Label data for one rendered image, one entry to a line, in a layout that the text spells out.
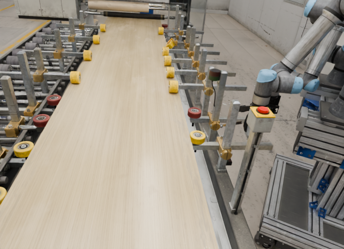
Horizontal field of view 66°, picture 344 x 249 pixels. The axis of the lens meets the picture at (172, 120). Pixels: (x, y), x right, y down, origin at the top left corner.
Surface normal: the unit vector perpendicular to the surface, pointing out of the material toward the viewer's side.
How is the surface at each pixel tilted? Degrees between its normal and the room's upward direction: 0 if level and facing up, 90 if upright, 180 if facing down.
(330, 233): 0
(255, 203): 0
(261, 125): 90
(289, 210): 0
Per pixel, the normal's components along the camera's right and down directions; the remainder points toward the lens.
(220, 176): 0.07, -0.85
